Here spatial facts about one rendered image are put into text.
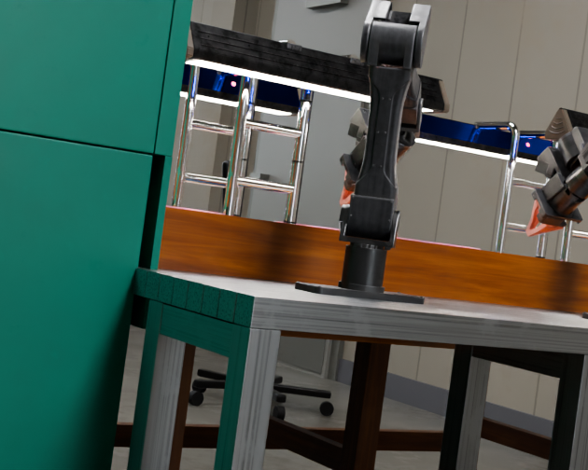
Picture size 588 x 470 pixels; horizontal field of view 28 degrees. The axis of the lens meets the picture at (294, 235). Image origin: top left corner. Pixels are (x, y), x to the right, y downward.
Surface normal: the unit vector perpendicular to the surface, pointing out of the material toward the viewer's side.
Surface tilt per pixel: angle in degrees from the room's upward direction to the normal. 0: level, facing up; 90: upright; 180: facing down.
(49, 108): 90
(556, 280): 90
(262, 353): 90
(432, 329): 90
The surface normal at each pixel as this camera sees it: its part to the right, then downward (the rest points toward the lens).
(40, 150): 0.53, 0.07
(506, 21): -0.84, -0.11
